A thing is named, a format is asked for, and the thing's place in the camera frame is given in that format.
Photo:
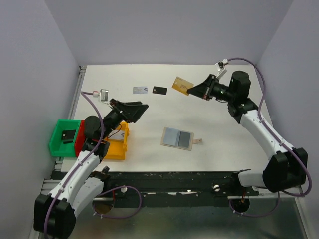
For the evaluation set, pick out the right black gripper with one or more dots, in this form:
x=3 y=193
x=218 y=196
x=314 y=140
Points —
x=205 y=88

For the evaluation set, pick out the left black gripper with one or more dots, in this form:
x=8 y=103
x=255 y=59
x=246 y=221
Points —
x=131 y=111

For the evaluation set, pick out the silver credit card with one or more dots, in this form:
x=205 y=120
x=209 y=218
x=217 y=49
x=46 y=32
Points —
x=140 y=90

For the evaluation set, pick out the gold credit card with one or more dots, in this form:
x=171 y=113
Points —
x=182 y=85

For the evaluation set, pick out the black credit card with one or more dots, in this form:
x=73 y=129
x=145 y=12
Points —
x=159 y=90

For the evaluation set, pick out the beige card holder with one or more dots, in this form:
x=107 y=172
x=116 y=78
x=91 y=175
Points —
x=180 y=139

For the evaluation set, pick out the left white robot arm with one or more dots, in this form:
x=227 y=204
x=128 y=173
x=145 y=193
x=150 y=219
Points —
x=55 y=214

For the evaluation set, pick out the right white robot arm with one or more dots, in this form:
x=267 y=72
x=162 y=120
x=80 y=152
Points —
x=287 y=164

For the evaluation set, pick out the card in yellow bin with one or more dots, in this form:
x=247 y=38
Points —
x=117 y=135

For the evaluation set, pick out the yellow plastic bin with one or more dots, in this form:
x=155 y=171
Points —
x=117 y=149

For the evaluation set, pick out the red plastic bin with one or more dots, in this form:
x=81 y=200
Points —
x=80 y=138

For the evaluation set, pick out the black item in green bin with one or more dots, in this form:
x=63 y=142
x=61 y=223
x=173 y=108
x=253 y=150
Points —
x=68 y=136

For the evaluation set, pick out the green plastic bin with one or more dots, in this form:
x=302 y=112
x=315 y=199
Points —
x=56 y=147

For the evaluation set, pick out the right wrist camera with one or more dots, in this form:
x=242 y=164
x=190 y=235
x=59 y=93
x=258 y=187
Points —
x=221 y=68

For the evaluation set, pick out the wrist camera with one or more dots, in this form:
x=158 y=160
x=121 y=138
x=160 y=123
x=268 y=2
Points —
x=102 y=95
x=221 y=68

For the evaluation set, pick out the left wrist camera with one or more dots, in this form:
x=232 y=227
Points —
x=102 y=95

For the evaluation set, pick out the aluminium side rail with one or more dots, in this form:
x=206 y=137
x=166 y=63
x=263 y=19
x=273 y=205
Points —
x=77 y=92

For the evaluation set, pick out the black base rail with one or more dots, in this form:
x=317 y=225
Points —
x=170 y=189

